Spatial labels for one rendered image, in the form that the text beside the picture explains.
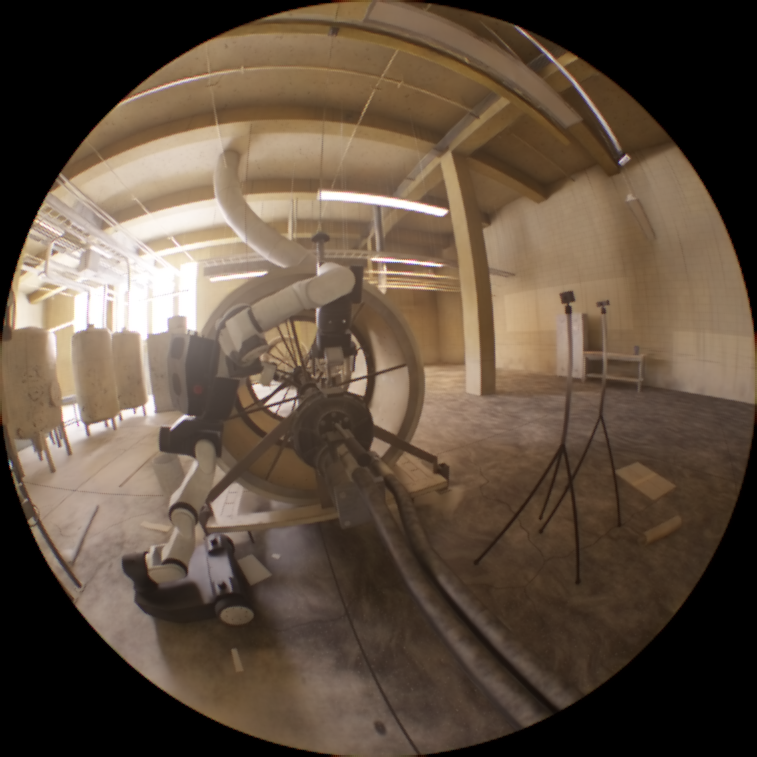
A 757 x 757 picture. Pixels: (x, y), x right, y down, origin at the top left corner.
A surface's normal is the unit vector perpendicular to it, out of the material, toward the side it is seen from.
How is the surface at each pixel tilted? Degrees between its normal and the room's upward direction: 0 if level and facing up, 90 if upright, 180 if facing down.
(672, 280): 90
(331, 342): 115
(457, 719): 0
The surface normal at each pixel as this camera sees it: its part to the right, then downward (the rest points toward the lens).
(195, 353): 0.92, 0.15
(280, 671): -0.07, -0.99
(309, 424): 0.35, 0.11
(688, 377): -0.93, 0.11
